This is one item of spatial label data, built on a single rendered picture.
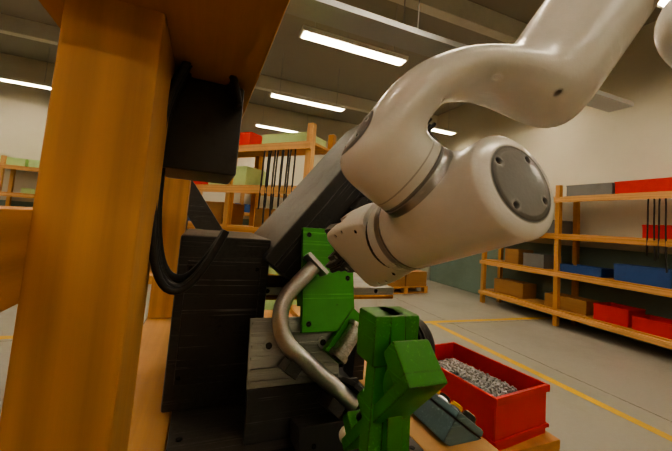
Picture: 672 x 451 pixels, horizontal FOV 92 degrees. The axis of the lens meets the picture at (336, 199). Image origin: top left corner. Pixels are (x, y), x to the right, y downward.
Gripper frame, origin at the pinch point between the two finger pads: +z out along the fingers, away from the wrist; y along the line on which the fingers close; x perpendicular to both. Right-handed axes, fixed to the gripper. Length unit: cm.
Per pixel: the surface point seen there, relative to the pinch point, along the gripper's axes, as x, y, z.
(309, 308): 2.9, -5.6, 18.6
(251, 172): -139, 87, 304
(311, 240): -6.9, 3.9, 17.9
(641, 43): -655, -138, 97
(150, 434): 35.5, -2.0, 32.6
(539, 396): -25, -65, 20
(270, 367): 14.9, -7.9, 21.1
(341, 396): 10.3, -19.7, 15.4
